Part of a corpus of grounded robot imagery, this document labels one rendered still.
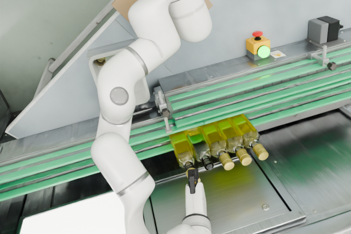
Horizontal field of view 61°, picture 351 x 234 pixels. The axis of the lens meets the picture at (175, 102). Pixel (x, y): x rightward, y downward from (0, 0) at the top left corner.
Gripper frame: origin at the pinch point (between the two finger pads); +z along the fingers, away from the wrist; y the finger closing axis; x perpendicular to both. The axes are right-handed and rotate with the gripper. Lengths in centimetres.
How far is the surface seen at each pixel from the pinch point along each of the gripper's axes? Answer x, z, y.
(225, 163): -10.0, 3.7, 1.6
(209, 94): -8.1, 25.3, 13.7
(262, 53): -30, 40, 19
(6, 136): 102, 59, -15
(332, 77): -55, 38, 6
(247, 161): -16.8, 5.0, -0.1
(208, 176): -3.7, 12.3, -12.6
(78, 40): 56, 86, 22
